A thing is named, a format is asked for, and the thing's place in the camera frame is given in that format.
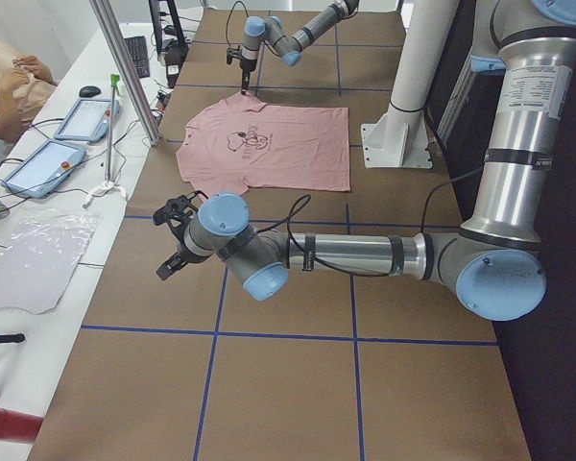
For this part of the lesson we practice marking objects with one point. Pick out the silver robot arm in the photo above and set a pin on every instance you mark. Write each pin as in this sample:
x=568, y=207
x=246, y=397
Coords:
x=269, y=31
x=490, y=263

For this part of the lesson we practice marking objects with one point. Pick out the person in beige shirt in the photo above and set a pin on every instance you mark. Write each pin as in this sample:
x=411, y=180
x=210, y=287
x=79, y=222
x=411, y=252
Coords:
x=26, y=84

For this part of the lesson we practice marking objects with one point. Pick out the lower teach pendant tablet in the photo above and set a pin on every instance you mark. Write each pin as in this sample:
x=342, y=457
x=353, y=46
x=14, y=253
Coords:
x=45, y=169

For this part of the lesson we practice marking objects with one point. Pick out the clear plastic bag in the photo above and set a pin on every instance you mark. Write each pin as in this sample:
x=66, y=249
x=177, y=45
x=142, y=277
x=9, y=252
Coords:
x=45, y=248

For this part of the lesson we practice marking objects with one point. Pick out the upper teach pendant tablet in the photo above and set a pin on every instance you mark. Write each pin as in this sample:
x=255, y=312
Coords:
x=87, y=121

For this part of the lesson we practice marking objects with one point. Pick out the red cylinder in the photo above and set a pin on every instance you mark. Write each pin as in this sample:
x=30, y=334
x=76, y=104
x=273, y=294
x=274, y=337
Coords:
x=19, y=427

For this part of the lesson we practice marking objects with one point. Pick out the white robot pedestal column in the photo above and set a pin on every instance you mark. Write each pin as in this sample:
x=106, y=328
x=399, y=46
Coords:
x=399, y=138

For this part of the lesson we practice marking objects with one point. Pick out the teach pendant tablet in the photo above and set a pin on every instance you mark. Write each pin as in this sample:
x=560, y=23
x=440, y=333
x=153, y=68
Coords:
x=87, y=121
x=45, y=169

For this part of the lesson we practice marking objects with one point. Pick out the reacher stick with green tip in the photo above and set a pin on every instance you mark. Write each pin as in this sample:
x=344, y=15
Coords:
x=108, y=184

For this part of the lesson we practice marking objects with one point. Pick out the aluminium frame post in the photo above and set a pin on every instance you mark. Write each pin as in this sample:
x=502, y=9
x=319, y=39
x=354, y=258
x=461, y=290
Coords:
x=117, y=46

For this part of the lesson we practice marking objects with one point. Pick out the black box with white label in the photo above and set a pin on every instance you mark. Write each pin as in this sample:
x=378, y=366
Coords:
x=171, y=53

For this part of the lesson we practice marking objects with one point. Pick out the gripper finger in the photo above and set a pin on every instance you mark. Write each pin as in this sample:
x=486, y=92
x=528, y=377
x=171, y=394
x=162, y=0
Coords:
x=245, y=81
x=169, y=267

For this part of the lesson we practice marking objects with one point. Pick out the pink printed t-shirt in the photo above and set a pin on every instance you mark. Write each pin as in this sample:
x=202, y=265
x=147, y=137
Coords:
x=241, y=143

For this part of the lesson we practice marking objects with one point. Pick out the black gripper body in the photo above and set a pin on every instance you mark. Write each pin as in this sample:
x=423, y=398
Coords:
x=178, y=252
x=246, y=66

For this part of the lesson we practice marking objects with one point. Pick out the black computer mouse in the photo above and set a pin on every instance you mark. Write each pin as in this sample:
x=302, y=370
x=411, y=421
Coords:
x=89, y=91

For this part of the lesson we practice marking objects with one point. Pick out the black keyboard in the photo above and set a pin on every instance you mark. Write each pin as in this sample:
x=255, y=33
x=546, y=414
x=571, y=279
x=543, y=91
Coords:
x=137, y=49

